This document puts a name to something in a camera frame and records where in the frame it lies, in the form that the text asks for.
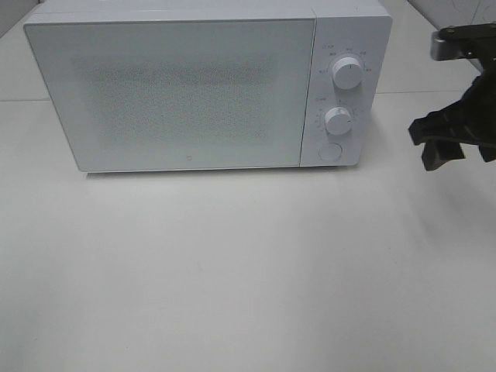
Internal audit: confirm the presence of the white microwave oven body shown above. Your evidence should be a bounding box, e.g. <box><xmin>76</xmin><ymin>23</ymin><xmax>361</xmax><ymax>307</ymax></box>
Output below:
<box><xmin>24</xmin><ymin>1</ymin><xmax>392</xmax><ymax>171</ymax></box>

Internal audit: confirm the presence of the round white door release button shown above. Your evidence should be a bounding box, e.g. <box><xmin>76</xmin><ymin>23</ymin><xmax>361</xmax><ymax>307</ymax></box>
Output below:
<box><xmin>319</xmin><ymin>143</ymin><xmax>343</xmax><ymax>164</ymax></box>

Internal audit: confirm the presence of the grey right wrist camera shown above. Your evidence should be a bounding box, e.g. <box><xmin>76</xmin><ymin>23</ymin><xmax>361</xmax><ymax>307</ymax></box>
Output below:
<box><xmin>430</xmin><ymin>22</ymin><xmax>495</xmax><ymax>64</ymax></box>

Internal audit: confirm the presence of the white microwave knob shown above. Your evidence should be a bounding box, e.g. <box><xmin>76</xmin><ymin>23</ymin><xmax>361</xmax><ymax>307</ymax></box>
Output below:
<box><xmin>324</xmin><ymin>107</ymin><xmax>353</xmax><ymax>136</ymax></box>
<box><xmin>332</xmin><ymin>55</ymin><xmax>363</xmax><ymax>90</ymax></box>

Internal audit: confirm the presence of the white microwave door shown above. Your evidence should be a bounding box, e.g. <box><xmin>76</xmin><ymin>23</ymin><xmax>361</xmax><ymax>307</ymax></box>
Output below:
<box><xmin>25</xmin><ymin>19</ymin><xmax>315</xmax><ymax>173</ymax></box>

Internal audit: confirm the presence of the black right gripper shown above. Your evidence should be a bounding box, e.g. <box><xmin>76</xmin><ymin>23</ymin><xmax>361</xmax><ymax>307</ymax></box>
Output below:
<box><xmin>408</xmin><ymin>38</ymin><xmax>495</xmax><ymax>171</ymax></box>

